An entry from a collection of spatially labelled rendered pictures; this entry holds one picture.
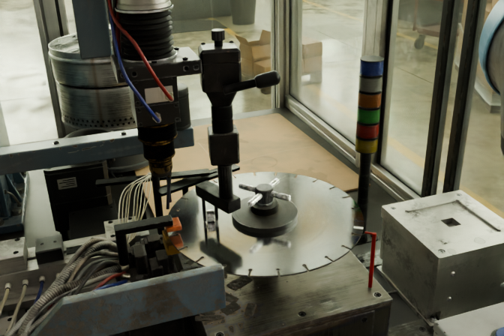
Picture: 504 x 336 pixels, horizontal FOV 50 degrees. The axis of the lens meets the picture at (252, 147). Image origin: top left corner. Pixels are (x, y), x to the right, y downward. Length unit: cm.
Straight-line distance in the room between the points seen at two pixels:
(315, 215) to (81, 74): 76
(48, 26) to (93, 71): 43
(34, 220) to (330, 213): 77
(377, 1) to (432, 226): 59
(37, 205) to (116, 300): 80
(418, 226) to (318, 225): 20
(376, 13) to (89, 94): 74
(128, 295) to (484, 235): 61
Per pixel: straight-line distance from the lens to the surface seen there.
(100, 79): 143
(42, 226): 139
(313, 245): 85
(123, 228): 87
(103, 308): 72
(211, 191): 87
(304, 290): 92
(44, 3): 181
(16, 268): 105
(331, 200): 97
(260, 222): 89
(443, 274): 97
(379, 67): 106
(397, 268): 107
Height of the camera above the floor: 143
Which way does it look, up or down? 24 degrees down
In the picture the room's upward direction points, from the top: 2 degrees counter-clockwise
